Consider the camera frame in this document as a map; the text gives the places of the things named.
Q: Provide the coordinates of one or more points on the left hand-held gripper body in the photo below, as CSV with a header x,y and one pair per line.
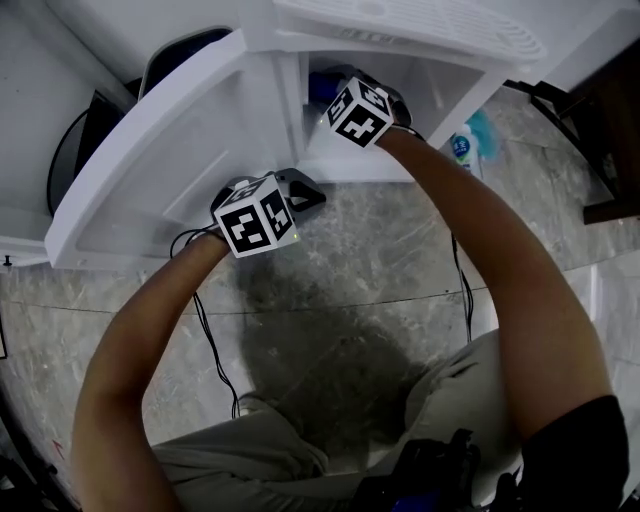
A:
x,y
250,225

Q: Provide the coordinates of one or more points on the white water dispenser cabinet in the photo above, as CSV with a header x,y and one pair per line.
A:
x,y
400,45

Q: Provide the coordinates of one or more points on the white cabinet door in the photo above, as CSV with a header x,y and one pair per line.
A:
x,y
170,165

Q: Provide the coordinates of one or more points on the person's right forearm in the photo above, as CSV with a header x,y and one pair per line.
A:
x,y
505,270

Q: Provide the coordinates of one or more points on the black round bin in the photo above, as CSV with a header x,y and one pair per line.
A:
x,y
80,145

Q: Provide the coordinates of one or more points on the black shirt sleeve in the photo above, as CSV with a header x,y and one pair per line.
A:
x,y
575,455

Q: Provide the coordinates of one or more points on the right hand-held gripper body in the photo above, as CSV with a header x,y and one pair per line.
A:
x,y
357,112

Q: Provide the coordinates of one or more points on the teal plastic brush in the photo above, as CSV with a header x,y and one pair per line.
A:
x,y
487,132

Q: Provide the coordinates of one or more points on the blue cloth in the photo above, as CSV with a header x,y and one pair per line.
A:
x,y
324,86

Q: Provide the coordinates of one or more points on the person's right leg grey trousers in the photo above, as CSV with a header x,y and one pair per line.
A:
x,y
460,395

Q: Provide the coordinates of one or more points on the dark wooden furniture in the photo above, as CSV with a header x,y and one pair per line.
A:
x,y
605,140

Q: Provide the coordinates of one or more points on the person's left forearm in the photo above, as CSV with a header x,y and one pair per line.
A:
x,y
130,360

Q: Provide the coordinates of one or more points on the grey rimmed dark bin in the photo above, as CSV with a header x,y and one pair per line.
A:
x,y
180,55

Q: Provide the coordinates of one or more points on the clear bottle with teal label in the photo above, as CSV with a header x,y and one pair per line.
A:
x,y
465,150

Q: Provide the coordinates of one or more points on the person's left leg grey trousers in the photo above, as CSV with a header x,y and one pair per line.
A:
x,y
240,455

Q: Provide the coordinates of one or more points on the black waist pouch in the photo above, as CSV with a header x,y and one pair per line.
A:
x,y
425,475

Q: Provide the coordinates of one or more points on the person's leg grey trousers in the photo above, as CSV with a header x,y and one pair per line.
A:
x,y
240,455
460,395

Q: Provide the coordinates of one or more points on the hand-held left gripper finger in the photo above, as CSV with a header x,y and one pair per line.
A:
x,y
312,197

